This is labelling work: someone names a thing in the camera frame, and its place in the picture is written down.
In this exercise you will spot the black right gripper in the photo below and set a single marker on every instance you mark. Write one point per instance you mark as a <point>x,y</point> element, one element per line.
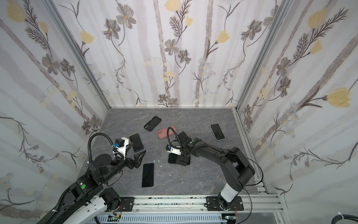
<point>183,151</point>

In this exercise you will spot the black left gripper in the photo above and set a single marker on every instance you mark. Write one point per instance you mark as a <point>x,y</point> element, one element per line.
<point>136,163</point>

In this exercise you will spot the blue-edged phone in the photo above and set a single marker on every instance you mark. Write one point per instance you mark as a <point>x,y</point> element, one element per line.
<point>137,144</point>
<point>172,159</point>

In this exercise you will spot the purple-edged phone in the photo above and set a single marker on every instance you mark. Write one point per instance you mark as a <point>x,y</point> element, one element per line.
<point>148,175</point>
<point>217,132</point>

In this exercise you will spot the pink phone case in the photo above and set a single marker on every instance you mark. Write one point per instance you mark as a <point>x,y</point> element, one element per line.
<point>164,133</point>

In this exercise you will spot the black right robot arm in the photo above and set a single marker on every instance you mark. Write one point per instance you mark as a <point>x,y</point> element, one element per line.
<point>236,167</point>

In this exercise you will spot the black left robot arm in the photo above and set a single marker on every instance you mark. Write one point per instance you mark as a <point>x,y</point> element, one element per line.
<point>89,188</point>

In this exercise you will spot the small black phone case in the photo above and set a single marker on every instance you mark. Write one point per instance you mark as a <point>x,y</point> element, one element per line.
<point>150,125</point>

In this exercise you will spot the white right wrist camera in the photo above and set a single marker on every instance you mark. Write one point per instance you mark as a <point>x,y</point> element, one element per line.
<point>173,150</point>

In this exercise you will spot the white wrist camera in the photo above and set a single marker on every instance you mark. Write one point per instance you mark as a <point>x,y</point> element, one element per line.
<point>173,150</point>
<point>120,148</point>

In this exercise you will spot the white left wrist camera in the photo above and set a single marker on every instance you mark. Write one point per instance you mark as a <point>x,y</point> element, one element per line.
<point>120,148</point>

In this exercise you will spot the white slotted cable duct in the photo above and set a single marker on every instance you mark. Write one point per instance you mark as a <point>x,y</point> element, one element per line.
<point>212,218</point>

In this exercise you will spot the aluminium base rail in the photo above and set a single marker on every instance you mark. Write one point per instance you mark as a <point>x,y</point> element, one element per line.
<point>254,209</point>

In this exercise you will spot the left corner aluminium post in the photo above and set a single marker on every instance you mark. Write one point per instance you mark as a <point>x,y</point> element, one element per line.
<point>75,49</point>

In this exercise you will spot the corner aluminium post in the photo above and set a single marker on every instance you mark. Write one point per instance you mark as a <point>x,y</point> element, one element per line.
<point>75,49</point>
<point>273,31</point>

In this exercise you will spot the right corner aluminium post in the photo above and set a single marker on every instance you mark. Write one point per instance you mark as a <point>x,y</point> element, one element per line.
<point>273,31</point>

